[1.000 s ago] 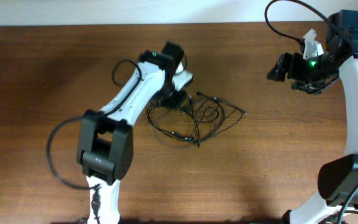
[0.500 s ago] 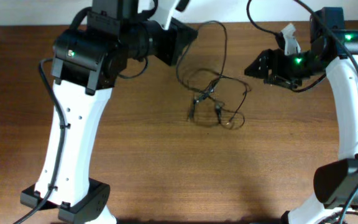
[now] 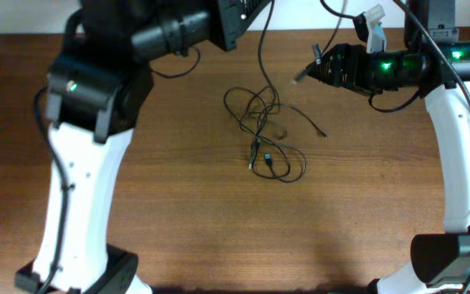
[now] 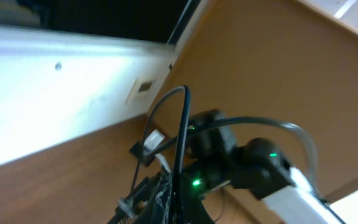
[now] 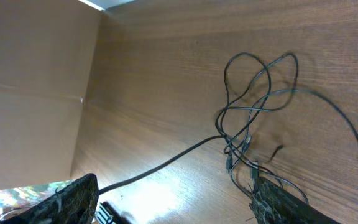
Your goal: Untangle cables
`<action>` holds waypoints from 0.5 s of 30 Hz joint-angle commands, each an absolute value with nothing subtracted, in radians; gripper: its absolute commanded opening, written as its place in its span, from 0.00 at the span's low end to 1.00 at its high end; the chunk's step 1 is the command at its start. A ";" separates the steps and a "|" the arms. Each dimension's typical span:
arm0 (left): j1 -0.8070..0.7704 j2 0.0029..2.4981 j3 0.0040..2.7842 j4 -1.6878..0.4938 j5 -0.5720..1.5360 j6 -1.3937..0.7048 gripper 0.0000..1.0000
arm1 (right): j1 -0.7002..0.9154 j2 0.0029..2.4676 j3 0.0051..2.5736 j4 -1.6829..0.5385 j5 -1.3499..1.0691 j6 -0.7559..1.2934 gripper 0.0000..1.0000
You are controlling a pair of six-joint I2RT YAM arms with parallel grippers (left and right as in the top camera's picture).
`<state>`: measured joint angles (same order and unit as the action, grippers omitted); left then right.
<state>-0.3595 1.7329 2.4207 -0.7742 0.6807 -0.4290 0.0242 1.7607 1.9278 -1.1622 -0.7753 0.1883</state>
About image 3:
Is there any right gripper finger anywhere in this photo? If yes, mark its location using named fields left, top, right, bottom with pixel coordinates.
left=308, top=67, right=346, bottom=87
left=306, top=43, right=348, bottom=69

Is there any black usb cable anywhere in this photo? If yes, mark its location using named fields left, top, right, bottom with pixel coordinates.
left=242, top=0, right=348, bottom=184

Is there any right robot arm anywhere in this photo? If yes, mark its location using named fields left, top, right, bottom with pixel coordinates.
left=307, top=0, right=470, bottom=293

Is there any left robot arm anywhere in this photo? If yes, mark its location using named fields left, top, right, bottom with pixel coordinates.
left=14, top=0, right=265, bottom=293

